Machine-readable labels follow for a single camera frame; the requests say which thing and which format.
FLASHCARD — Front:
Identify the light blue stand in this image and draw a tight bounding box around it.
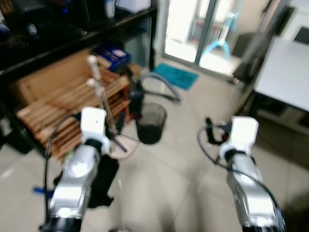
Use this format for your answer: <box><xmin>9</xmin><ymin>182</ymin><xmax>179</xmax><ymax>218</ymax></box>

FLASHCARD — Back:
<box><xmin>202</xmin><ymin>12</ymin><xmax>240</xmax><ymax>59</ymax></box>

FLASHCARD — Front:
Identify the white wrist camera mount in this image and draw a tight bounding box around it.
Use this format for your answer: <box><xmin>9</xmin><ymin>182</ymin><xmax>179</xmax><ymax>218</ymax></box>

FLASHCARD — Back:
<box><xmin>80</xmin><ymin>107</ymin><xmax>107</xmax><ymax>145</ymax></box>
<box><xmin>229</xmin><ymin>116</ymin><xmax>259</xmax><ymax>155</ymax></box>

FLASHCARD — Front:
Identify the grey vacuum hose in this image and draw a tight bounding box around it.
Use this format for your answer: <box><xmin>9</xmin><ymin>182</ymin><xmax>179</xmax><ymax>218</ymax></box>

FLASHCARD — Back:
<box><xmin>139</xmin><ymin>72</ymin><xmax>183</xmax><ymax>103</ymax></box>

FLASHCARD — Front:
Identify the black bag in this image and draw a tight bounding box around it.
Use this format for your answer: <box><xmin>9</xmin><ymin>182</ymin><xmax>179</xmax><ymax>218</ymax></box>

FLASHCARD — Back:
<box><xmin>52</xmin><ymin>155</ymin><xmax>120</xmax><ymax>209</ymax></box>

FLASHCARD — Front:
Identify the black shelf unit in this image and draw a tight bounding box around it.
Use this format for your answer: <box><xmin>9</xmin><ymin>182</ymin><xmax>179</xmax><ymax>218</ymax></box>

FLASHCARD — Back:
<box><xmin>0</xmin><ymin>0</ymin><xmax>159</xmax><ymax>80</ymax></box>

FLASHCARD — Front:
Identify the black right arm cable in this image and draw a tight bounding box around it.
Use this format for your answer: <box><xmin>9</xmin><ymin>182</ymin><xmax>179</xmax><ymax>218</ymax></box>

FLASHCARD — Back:
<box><xmin>197</xmin><ymin>126</ymin><xmax>286</xmax><ymax>229</ymax></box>

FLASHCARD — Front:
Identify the white table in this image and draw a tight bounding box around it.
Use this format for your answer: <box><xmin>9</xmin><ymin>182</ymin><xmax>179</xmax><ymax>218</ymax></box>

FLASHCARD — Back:
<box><xmin>253</xmin><ymin>38</ymin><xmax>309</xmax><ymax>113</ymax></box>

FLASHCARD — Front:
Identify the white box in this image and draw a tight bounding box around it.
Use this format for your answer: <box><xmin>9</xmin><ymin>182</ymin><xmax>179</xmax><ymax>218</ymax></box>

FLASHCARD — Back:
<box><xmin>115</xmin><ymin>0</ymin><xmax>152</xmax><ymax>14</ymax></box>

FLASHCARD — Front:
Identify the teal floor mat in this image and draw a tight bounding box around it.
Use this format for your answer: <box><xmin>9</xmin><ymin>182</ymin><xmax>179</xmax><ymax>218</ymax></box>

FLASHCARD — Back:
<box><xmin>153</xmin><ymin>62</ymin><xmax>199</xmax><ymax>90</ymax></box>

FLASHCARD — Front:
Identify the glass sliding door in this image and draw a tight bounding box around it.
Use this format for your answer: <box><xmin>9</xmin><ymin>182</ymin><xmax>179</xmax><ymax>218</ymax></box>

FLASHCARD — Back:
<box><xmin>163</xmin><ymin>0</ymin><xmax>254</xmax><ymax>74</ymax></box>

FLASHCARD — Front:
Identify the wooden slatted rack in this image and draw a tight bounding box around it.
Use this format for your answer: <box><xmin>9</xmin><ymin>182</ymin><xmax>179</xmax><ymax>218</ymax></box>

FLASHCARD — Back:
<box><xmin>16</xmin><ymin>67</ymin><xmax>131</xmax><ymax>159</ymax></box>

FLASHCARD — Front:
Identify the stand with white knobs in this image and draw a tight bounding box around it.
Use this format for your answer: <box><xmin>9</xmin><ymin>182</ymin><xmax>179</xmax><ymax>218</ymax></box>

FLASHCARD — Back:
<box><xmin>86</xmin><ymin>55</ymin><xmax>130</xmax><ymax>159</ymax></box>

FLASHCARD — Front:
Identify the blue printed box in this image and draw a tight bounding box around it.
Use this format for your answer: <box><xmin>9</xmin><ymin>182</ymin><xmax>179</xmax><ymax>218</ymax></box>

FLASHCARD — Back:
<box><xmin>93</xmin><ymin>44</ymin><xmax>132</xmax><ymax>72</ymax></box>

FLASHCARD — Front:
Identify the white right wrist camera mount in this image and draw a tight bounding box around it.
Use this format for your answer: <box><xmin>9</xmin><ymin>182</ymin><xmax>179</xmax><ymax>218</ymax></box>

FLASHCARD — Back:
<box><xmin>229</xmin><ymin>116</ymin><xmax>259</xmax><ymax>155</ymax></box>

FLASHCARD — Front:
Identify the black mesh waste bin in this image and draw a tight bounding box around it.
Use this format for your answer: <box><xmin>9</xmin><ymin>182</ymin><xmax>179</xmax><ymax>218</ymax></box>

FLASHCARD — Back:
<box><xmin>135</xmin><ymin>101</ymin><xmax>168</xmax><ymax>145</ymax></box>

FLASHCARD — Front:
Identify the white appliance with dark window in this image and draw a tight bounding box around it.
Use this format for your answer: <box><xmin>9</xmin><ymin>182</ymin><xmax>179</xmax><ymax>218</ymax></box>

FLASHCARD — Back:
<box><xmin>281</xmin><ymin>0</ymin><xmax>309</xmax><ymax>45</ymax></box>

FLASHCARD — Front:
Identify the brown cardboard box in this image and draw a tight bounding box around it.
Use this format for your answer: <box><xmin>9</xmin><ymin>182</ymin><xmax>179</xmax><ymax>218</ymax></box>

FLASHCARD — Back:
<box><xmin>10</xmin><ymin>48</ymin><xmax>98</xmax><ymax>105</ymax></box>

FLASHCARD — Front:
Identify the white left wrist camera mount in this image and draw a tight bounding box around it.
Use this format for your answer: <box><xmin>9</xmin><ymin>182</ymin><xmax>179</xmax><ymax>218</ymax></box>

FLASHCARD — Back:
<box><xmin>80</xmin><ymin>107</ymin><xmax>107</xmax><ymax>145</ymax></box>

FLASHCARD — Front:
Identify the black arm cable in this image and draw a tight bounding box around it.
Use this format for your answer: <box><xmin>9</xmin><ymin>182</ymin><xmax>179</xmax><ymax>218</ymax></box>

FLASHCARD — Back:
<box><xmin>197</xmin><ymin>126</ymin><xmax>286</xmax><ymax>229</ymax></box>
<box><xmin>43</xmin><ymin>113</ymin><xmax>84</xmax><ymax>224</ymax></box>

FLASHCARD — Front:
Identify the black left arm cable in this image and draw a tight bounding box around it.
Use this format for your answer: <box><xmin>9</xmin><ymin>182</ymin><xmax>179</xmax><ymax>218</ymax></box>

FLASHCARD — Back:
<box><xmin>43</xmin><ymin>113</ymin><xmax>84</xmax><ymax>224</ymax></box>

